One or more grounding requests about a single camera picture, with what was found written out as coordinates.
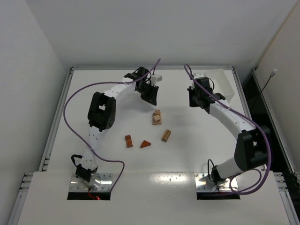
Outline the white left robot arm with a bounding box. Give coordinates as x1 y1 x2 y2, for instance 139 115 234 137
71 67 162 184

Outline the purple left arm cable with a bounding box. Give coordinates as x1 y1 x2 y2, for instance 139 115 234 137
62 58 162 193

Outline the orange triangle wood block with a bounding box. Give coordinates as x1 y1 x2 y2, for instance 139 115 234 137
140 140 151 149

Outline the pale long wood block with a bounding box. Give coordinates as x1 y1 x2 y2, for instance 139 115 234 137
157 112 162 125

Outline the black cable loop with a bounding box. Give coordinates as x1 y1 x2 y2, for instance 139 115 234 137
207 159 218 182

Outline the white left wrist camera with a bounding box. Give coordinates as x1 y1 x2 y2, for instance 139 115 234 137
150 75 163 86

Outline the hanging black cable connector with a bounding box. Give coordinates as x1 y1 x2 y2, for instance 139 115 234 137
259 68 278 95

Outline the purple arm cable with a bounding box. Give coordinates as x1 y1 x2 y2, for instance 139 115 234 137
62 58 162 193
184 63 272 195

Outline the metal mounting plate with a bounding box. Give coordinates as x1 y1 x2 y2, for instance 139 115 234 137
194 172 238 193
69 173 113 192

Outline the orange arch wood block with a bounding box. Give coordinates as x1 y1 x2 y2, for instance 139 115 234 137
125 135 133 148

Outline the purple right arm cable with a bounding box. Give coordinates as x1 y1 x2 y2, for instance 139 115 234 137
184 63 272 195

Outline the engraved long wood block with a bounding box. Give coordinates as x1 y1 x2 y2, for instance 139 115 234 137
152 114 158 125

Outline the small brown wood cube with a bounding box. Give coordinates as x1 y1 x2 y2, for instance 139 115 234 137
154 109 160 115

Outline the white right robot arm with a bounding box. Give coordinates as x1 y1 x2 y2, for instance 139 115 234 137
188 74 271 184

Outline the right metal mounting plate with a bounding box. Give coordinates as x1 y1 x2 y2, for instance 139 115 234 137
194 172 238 193

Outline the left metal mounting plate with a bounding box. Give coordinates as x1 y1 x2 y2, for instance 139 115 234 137
69 173 113 192

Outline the striped dark wood block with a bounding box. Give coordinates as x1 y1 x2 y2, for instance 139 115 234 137
161 129 171 142

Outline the small pale wood cube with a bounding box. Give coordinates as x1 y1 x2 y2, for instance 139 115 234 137
153 114 161 122

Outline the white translucent plastic bin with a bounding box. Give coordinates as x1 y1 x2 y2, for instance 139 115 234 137
204 69 234 103

